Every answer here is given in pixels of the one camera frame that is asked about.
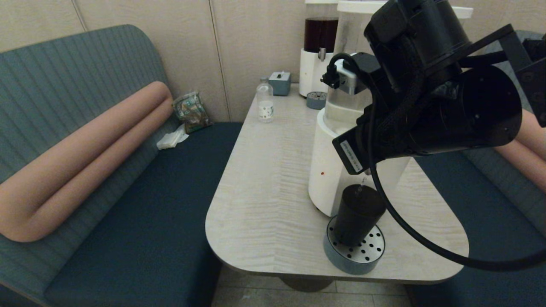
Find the black plastic cup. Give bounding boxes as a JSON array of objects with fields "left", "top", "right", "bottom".
[{"left": 333, "top": 184, "right": 386, "bottom": 246}]

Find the clear water dispenser white base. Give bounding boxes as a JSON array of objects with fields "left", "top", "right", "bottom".
[{"left": 308, "top": 1, "right": 473, "bottom": 217}]

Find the round blue drip tray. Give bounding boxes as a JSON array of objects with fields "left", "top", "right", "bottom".
[
  {"left": 306, "top": 91, "right": 327, "bottom": 110},
  {"left": 323, "top": 215, "right": 386, "bottom": 275}
]

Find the dark drink dispenser white base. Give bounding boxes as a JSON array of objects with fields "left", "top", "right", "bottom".
[{"left": 299, "top": 0, "right": 340, "bottom": 98}]

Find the blue-grey tissue box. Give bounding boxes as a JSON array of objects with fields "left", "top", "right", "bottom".
[{"left": 269, "top": 71, "right": 292, "bottom": 96}]

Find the small clear plastic bottle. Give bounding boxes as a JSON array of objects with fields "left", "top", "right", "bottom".
[{"left": 256, "top": 77, "right": 274, "bottom": 123}]

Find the teal upholstered bench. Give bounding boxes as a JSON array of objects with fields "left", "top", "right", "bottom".
[
  {"left": 0, "top": 24, "right": 244, "bottom": 307},
  {"left": 405, "top": 30, "right": 546, "bottom": 307}
]

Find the clear snack bag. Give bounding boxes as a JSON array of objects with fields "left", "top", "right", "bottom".
[{"left": 173, "top": 90, "right": 212, "bottom": 134}]

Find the crumpled white tissue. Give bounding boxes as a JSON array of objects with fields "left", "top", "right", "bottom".
[{"left": 157, "top": 124, "right": 189, "bottom": 150}]

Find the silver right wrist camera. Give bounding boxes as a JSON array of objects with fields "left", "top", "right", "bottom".
[{"left": 321, "top": 58, "right": 359, "bottom": 95}]

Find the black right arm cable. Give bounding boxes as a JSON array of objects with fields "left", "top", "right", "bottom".
[{"left": 321, "top": 52, "right": 546, "bottom": 272}]

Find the table pedestal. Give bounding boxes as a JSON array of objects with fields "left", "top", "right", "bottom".
[{"left": 278, "top": 276, "right": 336, "bottom": 293}]

